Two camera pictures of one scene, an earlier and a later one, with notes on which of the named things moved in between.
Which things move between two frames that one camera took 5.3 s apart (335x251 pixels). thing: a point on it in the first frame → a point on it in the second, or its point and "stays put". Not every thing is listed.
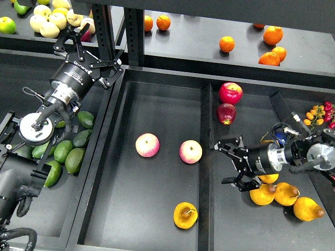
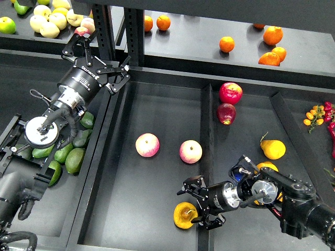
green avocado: x=54 y=173 stays put
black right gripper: x=255 y=161 → x=218 y=198
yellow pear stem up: x=185 y=215 stays put
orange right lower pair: x=274 y=58 stays put
